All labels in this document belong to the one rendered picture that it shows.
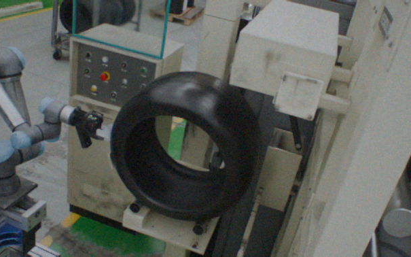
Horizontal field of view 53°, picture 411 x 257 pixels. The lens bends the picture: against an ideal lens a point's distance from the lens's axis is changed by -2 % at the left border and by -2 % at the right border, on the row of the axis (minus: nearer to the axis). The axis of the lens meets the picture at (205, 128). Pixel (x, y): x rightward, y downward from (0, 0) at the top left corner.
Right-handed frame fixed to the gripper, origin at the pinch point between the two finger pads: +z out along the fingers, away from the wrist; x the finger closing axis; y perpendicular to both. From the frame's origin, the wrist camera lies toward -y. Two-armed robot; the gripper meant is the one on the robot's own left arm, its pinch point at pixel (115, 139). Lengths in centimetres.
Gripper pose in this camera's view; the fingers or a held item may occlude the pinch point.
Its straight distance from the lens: 177.6
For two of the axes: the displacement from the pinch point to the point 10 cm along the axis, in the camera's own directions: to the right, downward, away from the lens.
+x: 2.9, -4.1, 8.7
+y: 2.8, -8.3, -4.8
